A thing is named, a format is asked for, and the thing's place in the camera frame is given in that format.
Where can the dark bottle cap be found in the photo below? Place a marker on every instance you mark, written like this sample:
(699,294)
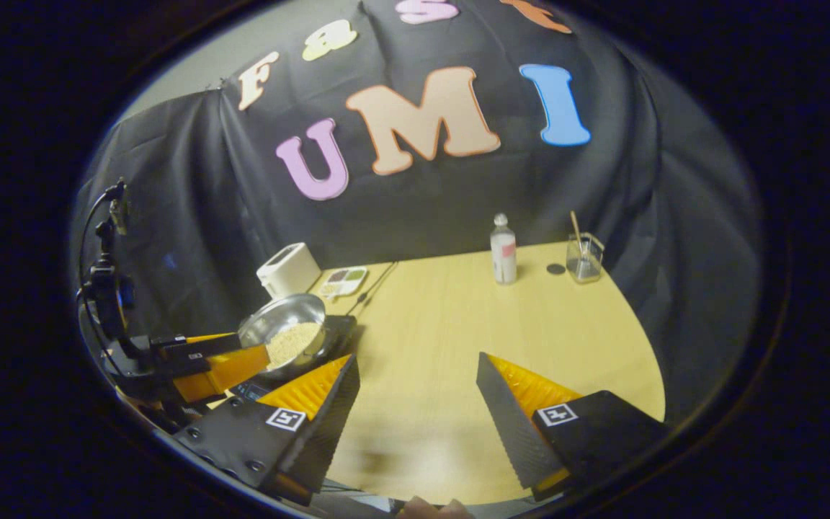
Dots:
(555,269)

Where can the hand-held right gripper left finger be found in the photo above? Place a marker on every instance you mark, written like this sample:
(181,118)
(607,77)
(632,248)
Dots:
(328,425)

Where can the clear plastic bottle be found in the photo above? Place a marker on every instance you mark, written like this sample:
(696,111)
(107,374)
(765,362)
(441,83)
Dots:
(503,252)

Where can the black backdrop cloth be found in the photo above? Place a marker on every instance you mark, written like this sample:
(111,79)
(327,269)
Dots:
(422,202)

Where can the white divided dish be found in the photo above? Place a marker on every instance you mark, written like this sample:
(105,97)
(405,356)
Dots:
(343,281)

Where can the steel pot with beans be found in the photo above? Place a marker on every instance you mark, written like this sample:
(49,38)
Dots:
(278,321)

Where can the black induction cooktop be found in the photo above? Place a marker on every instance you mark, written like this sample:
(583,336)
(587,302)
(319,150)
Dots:
(339,333)

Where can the white toaster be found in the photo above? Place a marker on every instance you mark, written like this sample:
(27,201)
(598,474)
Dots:
(289,270)

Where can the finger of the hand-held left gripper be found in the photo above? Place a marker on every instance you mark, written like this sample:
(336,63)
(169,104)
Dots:
(192,347)
(224,375)

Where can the glass cup with stick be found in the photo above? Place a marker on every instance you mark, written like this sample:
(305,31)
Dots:
(585,263)

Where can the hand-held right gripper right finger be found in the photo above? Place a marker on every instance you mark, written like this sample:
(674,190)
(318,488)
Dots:
(509,425)

